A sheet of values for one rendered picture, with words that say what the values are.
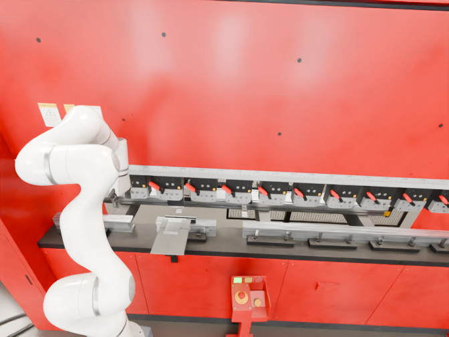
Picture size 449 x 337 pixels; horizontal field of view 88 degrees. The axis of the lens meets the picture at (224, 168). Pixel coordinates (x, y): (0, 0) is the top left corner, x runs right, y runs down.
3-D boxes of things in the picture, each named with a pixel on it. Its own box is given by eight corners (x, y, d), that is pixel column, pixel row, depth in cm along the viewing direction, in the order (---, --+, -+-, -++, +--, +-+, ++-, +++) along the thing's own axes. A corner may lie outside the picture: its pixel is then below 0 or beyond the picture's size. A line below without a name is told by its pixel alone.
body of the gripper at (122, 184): (119, 165, 112) (121, 186, 117) (104, 174, 103) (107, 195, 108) (133, 168, 111) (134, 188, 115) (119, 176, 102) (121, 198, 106)
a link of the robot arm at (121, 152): (103, 170, 102) (126, 170, 103) (100, 141, 96) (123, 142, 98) (109, 162, 109) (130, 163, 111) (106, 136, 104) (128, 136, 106)
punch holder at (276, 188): (258, 204, 136) (262, 181, 127) (257, 195, 143) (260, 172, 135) (284, 205, 136) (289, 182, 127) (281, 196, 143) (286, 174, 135)
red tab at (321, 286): (316, 291, 157) (318, 284, 154) (315, 287, 159) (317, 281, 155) (337, 291, 157) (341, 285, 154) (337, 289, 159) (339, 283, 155)
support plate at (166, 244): (150, 253, 125) (150, 252, 125) (162, 219, 148) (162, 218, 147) (183, 255, 125) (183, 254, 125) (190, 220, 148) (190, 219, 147)
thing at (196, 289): (77, 317, 187) (39, 248, 145) (90, 292, 205) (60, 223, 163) (446, 335, 187) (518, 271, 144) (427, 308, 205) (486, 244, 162)
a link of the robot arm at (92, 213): (87, 299, 74) (139, 290, 77) (70, 331, 63) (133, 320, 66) (59, 143, 64) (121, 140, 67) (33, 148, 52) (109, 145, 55)
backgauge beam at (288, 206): (85, 202, 175) (81, 191, 170) (95, 191, 187) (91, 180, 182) (389, 217, 175) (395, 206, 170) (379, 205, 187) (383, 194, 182)
